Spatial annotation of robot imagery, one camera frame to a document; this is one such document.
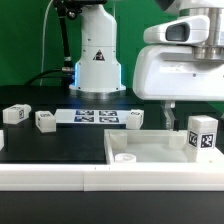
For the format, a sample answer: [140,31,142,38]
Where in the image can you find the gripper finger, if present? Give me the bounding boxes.
[161,100,180,131]

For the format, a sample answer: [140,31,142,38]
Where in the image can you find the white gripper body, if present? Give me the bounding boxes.
[133,45,224,101]

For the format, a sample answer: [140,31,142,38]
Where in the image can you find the white square tabletop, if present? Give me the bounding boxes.
[104,129,224,164]

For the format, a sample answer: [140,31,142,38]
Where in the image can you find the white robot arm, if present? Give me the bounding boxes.
[70,0,224,126]

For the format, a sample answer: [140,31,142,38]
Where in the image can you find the white marker sheet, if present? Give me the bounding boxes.
[55,109,128,124]

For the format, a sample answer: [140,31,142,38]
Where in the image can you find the white front fence wall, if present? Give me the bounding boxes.
[0,164,224,191]

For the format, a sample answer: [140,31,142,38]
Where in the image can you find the white cable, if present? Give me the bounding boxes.
[39,0,55,87]

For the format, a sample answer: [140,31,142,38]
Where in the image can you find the black cable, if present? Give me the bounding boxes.
[23,68,69,87]

